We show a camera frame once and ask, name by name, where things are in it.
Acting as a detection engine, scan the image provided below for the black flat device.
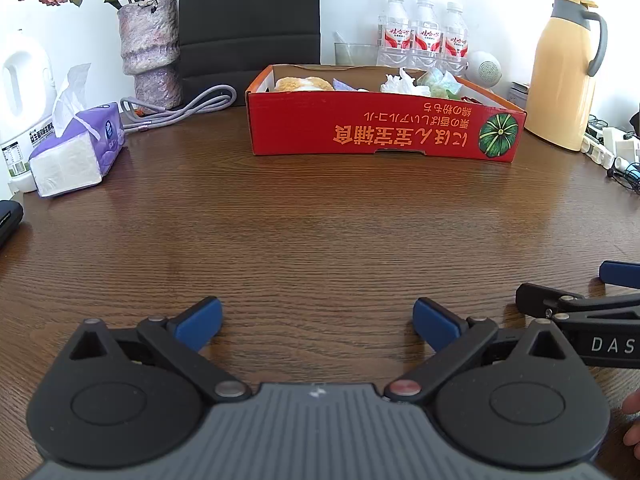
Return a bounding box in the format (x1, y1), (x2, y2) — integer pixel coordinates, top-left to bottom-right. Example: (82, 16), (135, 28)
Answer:
(0, 200), (24, 248)

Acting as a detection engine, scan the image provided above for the red cardboard box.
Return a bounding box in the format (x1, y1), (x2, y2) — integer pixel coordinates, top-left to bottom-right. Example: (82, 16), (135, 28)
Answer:
(245, 64), (527, 165)

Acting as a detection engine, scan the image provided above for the clear plastic bag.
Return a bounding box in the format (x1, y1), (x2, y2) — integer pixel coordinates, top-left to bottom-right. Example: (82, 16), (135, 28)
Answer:
(380, 67), (463, 100)

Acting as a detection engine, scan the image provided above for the white power strip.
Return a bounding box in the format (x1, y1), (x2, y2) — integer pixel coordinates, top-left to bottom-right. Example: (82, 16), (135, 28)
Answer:
(580, 132), (618, 170)

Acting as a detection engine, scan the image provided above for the clear drinking glass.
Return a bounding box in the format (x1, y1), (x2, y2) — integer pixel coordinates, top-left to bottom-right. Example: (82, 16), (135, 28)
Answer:
(334, 42), (381, 67)

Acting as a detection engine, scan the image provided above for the white round robot speaker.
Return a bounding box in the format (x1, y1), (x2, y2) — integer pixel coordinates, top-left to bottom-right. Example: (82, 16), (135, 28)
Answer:
(469, 51), (502, 85)

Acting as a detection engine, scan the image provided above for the blue-grey cloth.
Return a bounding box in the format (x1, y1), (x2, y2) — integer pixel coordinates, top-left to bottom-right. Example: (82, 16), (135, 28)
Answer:
(331, 77), (371, 93)

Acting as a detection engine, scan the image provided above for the mottled stone-look vase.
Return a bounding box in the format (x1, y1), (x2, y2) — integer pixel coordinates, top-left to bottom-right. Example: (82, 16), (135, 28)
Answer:
(117, 0), (183, 111)

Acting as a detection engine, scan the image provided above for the black earphone cable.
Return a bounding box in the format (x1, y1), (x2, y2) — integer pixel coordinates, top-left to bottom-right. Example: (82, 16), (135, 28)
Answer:
(606, 160), (640, 191)

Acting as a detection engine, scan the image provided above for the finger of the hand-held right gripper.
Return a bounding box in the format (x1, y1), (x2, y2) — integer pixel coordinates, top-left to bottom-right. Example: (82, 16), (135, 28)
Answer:
(598, 260), (640, 290)
(515, 282), (640, 323)

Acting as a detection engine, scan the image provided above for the clear water bottle red label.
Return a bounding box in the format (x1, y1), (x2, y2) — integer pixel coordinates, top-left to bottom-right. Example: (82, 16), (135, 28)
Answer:
(376, 0), (413, 68)
(410, 0), (444, 72)
(441, 1), (471, 77)

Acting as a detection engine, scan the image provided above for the lilac cable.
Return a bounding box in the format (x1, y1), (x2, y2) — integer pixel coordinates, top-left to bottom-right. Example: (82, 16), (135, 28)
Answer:
(119, 85), (238, 135)

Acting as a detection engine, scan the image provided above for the white detergent bottle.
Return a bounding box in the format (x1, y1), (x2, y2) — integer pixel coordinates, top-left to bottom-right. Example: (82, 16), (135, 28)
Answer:
(0, 35), (56, 193)

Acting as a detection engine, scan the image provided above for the yellow thermos jug grey handle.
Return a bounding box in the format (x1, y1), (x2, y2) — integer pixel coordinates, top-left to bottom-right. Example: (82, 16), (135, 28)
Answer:
(524, 0), (608, 152)

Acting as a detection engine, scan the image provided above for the person's right hand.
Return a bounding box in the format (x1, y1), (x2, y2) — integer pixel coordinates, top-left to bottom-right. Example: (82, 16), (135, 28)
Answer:
(622, 389), (640, 447)

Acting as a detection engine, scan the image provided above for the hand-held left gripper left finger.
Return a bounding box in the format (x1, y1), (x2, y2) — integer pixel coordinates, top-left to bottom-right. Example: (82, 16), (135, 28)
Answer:
(67, 296), (253, 403)

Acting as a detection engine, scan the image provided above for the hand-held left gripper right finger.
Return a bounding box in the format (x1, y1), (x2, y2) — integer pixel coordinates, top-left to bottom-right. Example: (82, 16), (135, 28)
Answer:
(384, 296), (571, 403)

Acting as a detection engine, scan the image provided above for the purple soft tissue pack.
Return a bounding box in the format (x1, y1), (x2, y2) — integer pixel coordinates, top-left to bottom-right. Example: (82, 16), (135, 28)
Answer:
(28, 63), (126, 198)

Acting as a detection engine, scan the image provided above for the yellow white plush alpaca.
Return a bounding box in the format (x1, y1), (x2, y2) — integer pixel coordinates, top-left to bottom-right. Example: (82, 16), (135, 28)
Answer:
(274, 76), (336, 93)

